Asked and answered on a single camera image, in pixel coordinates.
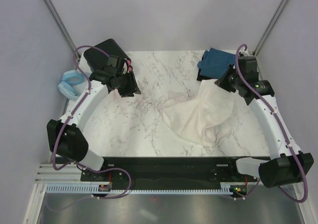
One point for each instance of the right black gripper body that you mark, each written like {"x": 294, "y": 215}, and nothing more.
{"x": 230, "y": 81}

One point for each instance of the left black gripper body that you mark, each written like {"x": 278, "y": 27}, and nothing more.
{"x": 129, "y": 86}

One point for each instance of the black pink drawer box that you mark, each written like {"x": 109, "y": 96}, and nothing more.
{"x": 96, "y": 60}

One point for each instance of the white t shirt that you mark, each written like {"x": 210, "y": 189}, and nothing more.
{"x": 198, "y": 119}

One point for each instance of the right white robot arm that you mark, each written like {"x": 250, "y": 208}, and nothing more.
{"x": 287, "y": 164}

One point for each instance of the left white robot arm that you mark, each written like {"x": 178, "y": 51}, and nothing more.
{"x": 65, "y": 135}

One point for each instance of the folded teal t shirt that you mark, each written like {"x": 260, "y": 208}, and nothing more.
{"x": 216, "y": 63}

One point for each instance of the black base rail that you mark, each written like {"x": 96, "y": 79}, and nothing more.
{"x": 169, "y": 172}

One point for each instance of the white slotted cable duct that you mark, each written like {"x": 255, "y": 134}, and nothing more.
{"x": 95, "y": 188}

